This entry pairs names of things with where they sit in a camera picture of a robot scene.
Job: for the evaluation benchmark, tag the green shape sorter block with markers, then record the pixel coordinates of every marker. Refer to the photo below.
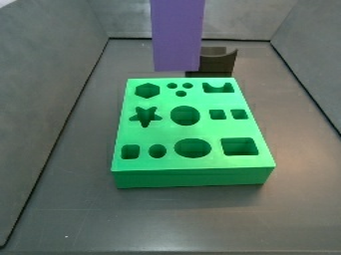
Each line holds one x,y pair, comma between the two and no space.
187,134

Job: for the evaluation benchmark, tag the purple flat gripper finger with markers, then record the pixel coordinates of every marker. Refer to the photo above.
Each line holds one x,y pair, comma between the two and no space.
176,30

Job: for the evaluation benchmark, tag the dark grey arch object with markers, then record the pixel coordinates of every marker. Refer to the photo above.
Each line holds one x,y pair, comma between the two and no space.
215,60

